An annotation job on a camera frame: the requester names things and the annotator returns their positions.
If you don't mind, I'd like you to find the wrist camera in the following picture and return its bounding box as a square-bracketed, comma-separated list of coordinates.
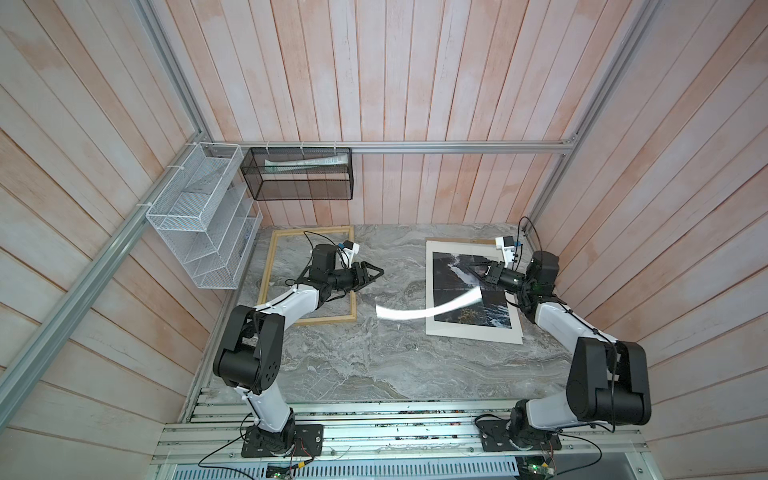
[338, 240, 360, 262]
[495, 236, 520, 268]

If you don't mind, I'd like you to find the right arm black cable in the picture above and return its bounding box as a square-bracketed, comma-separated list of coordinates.
[473, 215, 604, 480]

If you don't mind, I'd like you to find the brown backing board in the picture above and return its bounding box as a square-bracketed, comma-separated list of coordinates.
[426, 237, 495, 246]

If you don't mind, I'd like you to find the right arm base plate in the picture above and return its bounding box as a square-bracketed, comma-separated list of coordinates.
[474, 417, 562, 452]

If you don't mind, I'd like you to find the black wire mesh basket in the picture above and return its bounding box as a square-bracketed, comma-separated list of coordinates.
[240, 146, 355, 202]

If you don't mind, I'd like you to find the waterfall photo print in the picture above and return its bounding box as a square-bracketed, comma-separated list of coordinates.
[425, 239, 523, 345]

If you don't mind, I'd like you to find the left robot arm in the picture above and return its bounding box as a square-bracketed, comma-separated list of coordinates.
[212, 240, 384, 456]

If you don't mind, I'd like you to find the transparent acrylic sheet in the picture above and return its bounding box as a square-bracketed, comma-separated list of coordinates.
[375, 287, 482, 321]

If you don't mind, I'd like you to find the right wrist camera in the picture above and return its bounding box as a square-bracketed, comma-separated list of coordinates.
[495, 236, 520, 268]

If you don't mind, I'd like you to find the paper in black basket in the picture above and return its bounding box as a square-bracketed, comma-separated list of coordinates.
[263, 154, 350, 174]

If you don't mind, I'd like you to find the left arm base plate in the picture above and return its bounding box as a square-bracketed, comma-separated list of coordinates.
[241, 424, 324, 458]

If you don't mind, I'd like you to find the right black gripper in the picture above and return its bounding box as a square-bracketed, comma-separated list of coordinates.
[465, 263, 532, 298]

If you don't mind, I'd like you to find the aluminium rail platform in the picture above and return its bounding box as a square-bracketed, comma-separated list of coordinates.
[150, 398, 661, 479]

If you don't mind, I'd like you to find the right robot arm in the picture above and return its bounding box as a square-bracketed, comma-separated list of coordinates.
[469, 251, 652, 450]

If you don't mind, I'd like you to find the white wire mesh shelf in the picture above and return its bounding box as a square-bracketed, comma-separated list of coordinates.
[146, 142, 262, 290]

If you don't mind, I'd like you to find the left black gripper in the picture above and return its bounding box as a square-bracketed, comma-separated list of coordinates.
[327, 260, 384, 292]

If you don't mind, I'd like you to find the aluminium frame profile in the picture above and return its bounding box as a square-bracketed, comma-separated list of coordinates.
[1, 1, 648, 438]

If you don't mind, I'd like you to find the wooden picture frame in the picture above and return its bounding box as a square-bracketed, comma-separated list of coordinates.
[257, 225, 357, 326]

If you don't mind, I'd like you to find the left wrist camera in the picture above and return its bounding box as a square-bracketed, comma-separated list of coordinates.
[338, 240, 360, 262]

